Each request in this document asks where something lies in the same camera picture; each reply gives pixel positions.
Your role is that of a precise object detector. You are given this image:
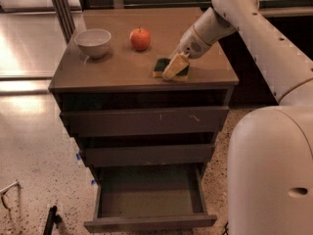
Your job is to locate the white ceramic bowl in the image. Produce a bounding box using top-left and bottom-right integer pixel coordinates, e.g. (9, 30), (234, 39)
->
(74, 28), (112, 59)

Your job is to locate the blue tape piece upper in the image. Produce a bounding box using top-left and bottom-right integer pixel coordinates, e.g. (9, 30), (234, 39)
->
(75, 153), (82, 161)

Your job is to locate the green yellow sponge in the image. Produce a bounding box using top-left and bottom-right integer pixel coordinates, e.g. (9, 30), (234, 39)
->
(153, 58), (189, 81)

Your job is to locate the red apple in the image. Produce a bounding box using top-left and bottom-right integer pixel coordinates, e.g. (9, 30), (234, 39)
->
(130, 27), (151, 51)

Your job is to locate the metal frame at left edge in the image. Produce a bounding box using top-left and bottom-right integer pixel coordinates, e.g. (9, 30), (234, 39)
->
(0, 179), (21, 212)

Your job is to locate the grey drawer cabinet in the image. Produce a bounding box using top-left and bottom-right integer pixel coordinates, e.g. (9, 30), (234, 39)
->
(48, 7), (240, 181)

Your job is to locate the black object on floor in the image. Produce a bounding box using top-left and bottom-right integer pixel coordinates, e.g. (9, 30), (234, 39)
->
(43, 206), (63, 235)

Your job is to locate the middle grey drawer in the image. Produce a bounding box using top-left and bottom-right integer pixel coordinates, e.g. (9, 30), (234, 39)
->
(82, 144), (214, 167)

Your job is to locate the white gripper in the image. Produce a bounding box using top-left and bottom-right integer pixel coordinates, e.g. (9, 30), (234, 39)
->
(162, 25), (211, 80)

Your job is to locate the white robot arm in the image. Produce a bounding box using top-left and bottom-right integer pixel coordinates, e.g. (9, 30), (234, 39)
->
(162, 0), (313, 235)

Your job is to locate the top grey drawer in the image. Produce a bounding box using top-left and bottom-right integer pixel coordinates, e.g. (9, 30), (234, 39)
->
(61, 107), (229, 137)

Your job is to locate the open bottom grey drawer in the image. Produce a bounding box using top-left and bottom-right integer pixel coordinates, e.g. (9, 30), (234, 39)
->
(84, 164), (216, 233)

